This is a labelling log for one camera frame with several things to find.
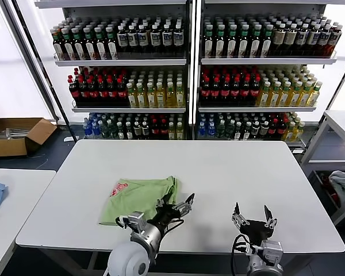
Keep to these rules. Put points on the dark bottle with blue label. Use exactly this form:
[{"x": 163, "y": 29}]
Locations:
[
  {"x": 155, "y": 38},
  {"x": 143, "y": 38},
  {"x": 323, "y": 38},
  {"x": 178, "y": 38},
  {"x": 132, "y": 38},
  {"x": 167, "y": 38},
  {"x": 302, "y": 37},
  {"x": 313, "y": 37},
  {"x": 122, "y": 38}
]

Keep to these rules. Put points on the small white paper scrap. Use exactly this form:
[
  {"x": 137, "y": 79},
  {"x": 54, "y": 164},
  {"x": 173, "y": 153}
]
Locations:
[{"x": 68, "y": 138}]

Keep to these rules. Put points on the red-capped cola bottle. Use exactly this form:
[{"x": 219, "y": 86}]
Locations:
[
  {"x": 84, "y": 93},
  {"x": 235, "y": 92},
  {"x": 273, "y": 129},
  {"x": 281, "y": 129},
  {"x": 164, "y": 130},
  {"x": 225, "y": 92},
  {"x": 215, "y": 92},
  {"x": 74, "y": 93},
  {"x": 255, "y": 92},
  {"x": 112, "y": 93},
  {"x": 245, "y": 92},
  {"x": 94, "y": 93},
  {"x": 122, "y": 93},
  {"x": 205, "y": 92},
  {"x": 103, "y": 93}
]

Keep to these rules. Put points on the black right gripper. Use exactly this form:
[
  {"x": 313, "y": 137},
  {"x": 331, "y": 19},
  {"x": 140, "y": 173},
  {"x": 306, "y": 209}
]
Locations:
[{"x": 254, "y": 230}]

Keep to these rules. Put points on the dark bottle with beige label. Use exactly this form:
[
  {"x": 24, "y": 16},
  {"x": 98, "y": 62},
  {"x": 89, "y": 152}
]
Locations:
[
  {"x": 279, "y": 37},
  {"x": 291, "y": 37}
]

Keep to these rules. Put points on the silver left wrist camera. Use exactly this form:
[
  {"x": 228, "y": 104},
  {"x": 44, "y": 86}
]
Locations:
[{"x": 135, "y": 220}]

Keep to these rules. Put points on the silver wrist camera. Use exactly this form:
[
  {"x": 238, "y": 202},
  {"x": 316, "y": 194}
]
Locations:
[
  {"x": 271, "y": 251},
  {"x": 135, "y": 220}
]

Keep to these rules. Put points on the yellow drink bottle green label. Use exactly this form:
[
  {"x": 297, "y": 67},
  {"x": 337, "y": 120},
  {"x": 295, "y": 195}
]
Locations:
[
  {"x": 294, "y": 97},
  {"x": 314, "y": 96},
  {"x": 289, "y": 132},
  {"x": 264, "y": 97},
  {"x": 172, "y": 132},
  {"x": 304, "y": 97},
  {"x": 284, "y": 97},
  {"x": 131, "y": 97},
  {"x": 180, "y": 97},
  {"x": 160, "y": 97},
  {"x": 151, "y": 97},
  {"x": 274, "y": 97},
  {"x": 141, "y": 97},
  {"x": 180, "y": 132},
  {"x": 299, "y": 131},
  {"x": 170, "y": 97}
]

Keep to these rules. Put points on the clear plastic packaging bundle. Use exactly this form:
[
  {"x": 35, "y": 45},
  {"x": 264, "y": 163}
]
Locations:
[{"x": 15, "y": 132}]

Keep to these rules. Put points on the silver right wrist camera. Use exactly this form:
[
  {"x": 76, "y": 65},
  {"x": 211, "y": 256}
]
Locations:
[{"x": 271, "y": 251}]

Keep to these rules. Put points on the blue drink bottle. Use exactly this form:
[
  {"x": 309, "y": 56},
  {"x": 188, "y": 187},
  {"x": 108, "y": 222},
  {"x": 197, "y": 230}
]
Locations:
[
  {"x": 201, "y": 131},
  {"x": 211, "y": 131},
  {"x": 88, "y": 130},
  {"x": 96, "y": 132}
]

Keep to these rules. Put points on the grey framed side table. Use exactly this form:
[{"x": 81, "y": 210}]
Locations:
[{"x": 342, "y": 120}]

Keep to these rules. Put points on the white metal shelf rack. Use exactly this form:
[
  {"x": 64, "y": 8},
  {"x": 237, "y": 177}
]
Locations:
[
  {"x": 247, "y": 10},
  {"x": 103, "y": 12}
]

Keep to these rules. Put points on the red tea bottle white label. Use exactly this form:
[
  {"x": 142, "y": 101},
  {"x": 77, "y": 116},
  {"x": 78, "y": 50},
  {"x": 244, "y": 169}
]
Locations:
[{"x": 335, "y": 38}]

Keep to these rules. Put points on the white side table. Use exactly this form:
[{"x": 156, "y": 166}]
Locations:
[{"x": 20, "y": 201}]

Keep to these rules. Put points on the red object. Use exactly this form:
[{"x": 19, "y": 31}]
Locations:
[{"x": 325, "y": 180}]

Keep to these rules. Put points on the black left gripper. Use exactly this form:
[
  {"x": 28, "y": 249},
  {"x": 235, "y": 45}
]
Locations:
[{"x": 164, "y": 217}]

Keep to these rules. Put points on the light green polo shirt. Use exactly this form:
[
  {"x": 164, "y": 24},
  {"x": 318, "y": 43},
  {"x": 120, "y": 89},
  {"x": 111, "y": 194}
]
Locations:
[{"x": 132, "y": 201}]

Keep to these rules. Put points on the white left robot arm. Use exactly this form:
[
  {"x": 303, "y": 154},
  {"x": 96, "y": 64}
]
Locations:
[{"x": 129, "y": 261}]

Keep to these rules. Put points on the open cardboard box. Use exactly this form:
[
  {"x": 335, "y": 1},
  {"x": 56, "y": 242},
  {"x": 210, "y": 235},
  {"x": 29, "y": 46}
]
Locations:
[{"x": 5, "y": 148}]

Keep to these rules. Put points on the white-capped dark bottle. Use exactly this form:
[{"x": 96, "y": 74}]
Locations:
[
  {"x": 120, "y": 132},
  {"x": 264, "y": 130},
  {"x": 247, "y": 132},
  {"x": 128, "y": 132},
  {"x": 137, "y": 130},
  {"x": 256, "y": 130},
  {"x": 238, "y": 132},
  {"x": 145, "y": 130}
]

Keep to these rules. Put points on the green-capped dark drink bottle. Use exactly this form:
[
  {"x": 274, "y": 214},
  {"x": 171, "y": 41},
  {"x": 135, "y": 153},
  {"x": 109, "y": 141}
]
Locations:
[
  {"x": 232, "y": 43},
  {"x": 79, "y": 47},
  {"x": 209, "y": 43},
  {"x": 112, "y": 47},
  {"x": 256, "y": 43},
  {"x": 266, "y": 43},
  {"x": 101, "y": 47},
  {"x": 68, "y": 47},
  {"x": 220, "y": 43},
  {"x": 89, "y": 47},
  {"x": 244, "y": 43},
  {"x": 58, "y": 47}
]

